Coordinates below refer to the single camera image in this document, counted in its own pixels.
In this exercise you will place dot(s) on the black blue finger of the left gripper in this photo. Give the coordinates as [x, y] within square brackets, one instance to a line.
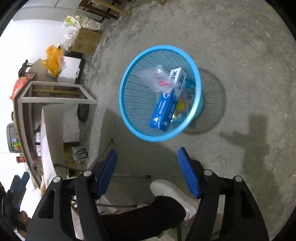
[21, 188]

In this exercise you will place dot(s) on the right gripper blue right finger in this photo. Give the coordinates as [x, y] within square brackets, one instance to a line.
[189, 174]

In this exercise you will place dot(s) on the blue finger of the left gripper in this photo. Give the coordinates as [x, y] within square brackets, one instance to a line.
[13, 193]

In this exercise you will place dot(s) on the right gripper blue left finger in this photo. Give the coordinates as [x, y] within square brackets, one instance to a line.
[106, 174]

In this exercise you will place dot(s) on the blue white toothpaste box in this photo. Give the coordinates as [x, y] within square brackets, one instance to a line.
[167, 104]

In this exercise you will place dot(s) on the clear red-printed plastic bag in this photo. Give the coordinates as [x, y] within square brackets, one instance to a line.
[157, 79]

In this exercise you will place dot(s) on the yellow white medicine box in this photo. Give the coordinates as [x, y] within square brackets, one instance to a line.
[185, 101]

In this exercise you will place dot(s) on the red lid glass jar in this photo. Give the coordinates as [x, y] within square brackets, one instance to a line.
[20, 159]

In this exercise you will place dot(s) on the white shoe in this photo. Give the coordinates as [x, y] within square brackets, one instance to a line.
[161, 187]

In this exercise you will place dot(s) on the blue plastic waste basket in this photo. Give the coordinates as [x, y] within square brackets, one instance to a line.
[137, 101]

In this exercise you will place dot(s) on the grey metal shelf table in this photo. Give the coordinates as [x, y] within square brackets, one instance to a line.
[45, 116]

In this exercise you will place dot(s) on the red bag on shelf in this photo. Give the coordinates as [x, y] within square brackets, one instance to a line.
[18, 86]

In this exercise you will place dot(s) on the white box on floor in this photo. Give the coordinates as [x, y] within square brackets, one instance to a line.
[71, 70]

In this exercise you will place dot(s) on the orange plastic bag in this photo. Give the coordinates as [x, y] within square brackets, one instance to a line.
[55, 60]

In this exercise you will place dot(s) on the brown cardboard box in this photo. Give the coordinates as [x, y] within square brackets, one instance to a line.
[86, 42]

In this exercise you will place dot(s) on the clear bags on box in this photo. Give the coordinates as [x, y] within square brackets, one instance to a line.
[74, 24]

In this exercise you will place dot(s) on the wooden chair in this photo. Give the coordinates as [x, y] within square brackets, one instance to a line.
[104, 9]

